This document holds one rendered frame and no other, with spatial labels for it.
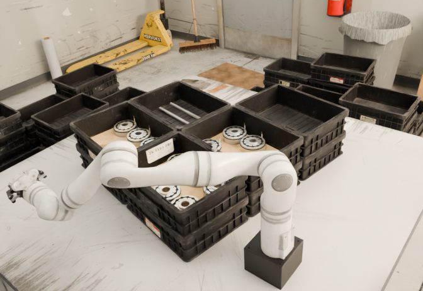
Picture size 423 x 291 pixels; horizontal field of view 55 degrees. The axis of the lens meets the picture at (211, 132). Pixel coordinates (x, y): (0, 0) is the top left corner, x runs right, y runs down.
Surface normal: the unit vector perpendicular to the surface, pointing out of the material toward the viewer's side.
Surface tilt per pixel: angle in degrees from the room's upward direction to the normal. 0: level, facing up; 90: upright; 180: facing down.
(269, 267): 90
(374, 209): 0
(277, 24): 90
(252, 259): 90
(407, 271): 0
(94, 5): 90
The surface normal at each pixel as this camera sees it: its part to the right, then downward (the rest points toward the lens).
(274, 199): 0.00, 0.55
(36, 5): 0.78, 0.29
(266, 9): -0.62, 0.44
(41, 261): -0.06, -0.85
